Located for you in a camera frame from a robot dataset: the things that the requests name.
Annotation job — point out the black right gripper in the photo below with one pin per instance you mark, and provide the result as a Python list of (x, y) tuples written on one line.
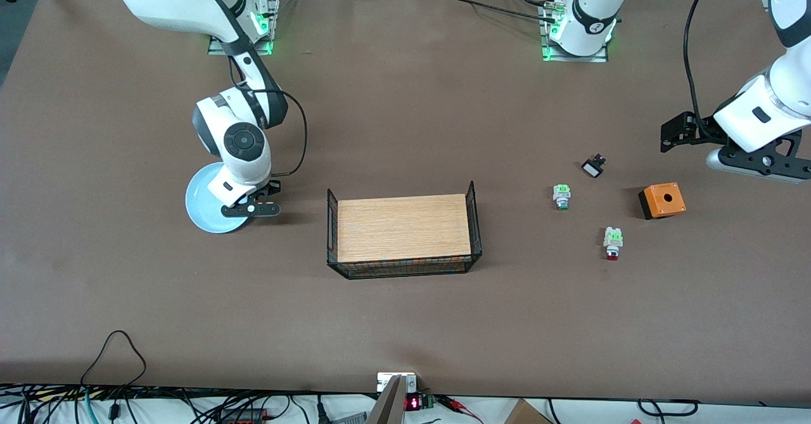
[(272, 187)]

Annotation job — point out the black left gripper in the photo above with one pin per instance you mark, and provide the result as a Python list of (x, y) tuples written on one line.
[(704, 129)]

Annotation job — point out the light blue round plate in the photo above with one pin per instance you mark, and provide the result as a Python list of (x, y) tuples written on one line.
[(203, 205)]

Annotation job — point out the red push button switch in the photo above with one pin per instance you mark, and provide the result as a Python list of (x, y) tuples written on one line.
[(613, 241)]

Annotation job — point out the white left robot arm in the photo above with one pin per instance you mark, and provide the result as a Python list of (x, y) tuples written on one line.
[(760, 113)]

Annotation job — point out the red digit display module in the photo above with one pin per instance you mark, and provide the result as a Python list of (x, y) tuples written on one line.
[(415, 403)]

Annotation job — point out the brown cardboard piece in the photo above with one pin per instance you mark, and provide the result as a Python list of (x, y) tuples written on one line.
[(526, 413)]

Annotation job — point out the orange button enclosure box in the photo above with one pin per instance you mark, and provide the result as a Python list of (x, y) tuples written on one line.
[(664, 199)]

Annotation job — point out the small black white switch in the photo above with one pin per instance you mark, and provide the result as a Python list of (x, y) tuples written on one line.
[(593, 168)]

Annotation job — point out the green push button switch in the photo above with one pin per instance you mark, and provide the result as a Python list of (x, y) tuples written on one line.
[(562, 196)]

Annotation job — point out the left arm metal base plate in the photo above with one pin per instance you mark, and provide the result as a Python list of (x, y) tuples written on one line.
[(550, 53)]

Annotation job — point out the silver metal camera bracket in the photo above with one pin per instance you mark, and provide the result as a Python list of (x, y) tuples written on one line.
[(393, 398)]

